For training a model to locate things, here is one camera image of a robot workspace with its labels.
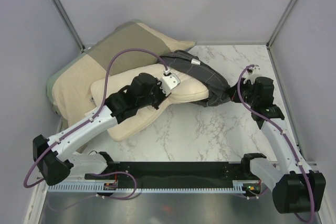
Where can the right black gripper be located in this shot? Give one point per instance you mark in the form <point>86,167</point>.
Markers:
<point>234,94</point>

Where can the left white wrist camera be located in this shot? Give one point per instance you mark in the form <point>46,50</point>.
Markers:
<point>168,83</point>

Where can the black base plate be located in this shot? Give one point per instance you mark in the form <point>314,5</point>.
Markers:
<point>183,174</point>

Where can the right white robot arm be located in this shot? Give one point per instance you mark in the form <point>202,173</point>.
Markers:
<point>295,186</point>

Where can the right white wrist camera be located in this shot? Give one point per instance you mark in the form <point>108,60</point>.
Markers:
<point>252,74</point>

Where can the cream pillow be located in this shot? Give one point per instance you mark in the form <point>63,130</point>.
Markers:
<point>189,90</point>

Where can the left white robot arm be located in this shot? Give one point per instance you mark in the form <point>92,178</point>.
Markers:
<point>51,154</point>

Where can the dark grey plaid pillowcase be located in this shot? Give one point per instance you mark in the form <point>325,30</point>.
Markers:
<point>191,65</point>

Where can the right aluminium frame post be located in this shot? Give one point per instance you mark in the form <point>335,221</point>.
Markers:
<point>289,8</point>

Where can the light blue slotted cable duct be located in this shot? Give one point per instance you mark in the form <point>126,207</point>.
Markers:
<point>100,187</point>

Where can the green beige patchwork pillow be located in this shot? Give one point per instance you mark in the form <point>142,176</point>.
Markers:
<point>69,88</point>

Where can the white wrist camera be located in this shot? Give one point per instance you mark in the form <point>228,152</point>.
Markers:
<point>168,83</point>
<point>252,74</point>

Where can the left aluminium frame post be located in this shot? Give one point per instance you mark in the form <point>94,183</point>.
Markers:
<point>68,23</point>

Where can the aluminium frame post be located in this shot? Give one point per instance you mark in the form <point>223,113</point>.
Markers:
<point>289,8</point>
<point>68,23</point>

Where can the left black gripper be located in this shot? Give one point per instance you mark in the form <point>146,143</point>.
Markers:
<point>157,85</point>

